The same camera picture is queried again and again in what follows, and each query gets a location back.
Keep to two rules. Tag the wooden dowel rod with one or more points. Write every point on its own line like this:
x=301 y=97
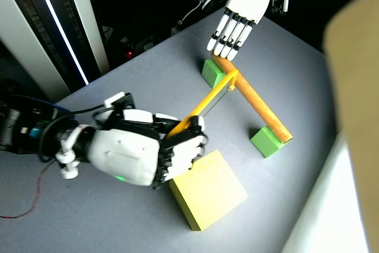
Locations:
x=260 y=108

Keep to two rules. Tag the grey table cloth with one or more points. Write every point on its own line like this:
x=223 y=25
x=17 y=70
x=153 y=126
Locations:
x=281 y=72

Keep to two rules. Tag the green block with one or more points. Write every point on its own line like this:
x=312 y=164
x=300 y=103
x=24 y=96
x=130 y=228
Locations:
x=211 y=72
x=263 y=143

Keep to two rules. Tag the large yellow block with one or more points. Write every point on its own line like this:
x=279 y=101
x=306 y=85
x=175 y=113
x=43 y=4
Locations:
x=207 y=196

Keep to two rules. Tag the tan blurred panel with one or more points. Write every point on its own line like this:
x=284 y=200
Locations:
x=355 y=87

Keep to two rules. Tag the white light strip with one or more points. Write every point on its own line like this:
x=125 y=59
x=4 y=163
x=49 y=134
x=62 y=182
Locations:
x=59 y=28

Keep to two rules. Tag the white blurred panel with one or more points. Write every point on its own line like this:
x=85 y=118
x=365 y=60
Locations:
x=325 y=205

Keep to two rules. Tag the white frame post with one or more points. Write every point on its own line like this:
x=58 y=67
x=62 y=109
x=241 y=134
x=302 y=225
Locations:
x=86 y=22
x=26 y=42

